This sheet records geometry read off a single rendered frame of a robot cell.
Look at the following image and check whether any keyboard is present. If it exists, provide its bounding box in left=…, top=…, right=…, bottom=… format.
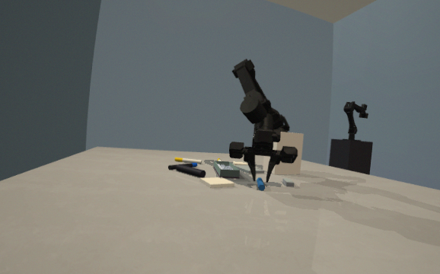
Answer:
left=214, top=161, right=240, bottom=179

